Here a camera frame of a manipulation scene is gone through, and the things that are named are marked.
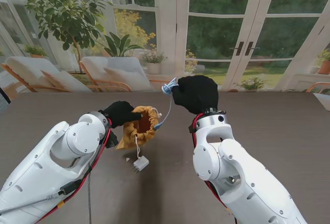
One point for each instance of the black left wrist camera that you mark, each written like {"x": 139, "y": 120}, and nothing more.
{"x": 112, "y": 140}

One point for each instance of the printed sunroom backdrop banner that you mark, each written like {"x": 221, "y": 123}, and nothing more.
{"x": 165, "y": 33}

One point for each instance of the white paper sheet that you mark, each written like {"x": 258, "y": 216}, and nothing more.
{"x": 323, "y": 101}

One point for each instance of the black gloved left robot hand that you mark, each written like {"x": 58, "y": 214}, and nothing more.
{"x": 119, "y": 114}

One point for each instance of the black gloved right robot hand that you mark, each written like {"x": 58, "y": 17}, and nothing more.
{"x": 198, "y": 93}

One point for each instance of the black edge object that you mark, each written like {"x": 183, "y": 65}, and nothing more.
{"x": 3, "y": 96}

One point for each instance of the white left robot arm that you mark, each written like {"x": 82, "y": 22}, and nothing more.
{"x": 77, "y": 136}

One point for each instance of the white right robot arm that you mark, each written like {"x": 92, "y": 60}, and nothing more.
{"x": 219, "y": 157}

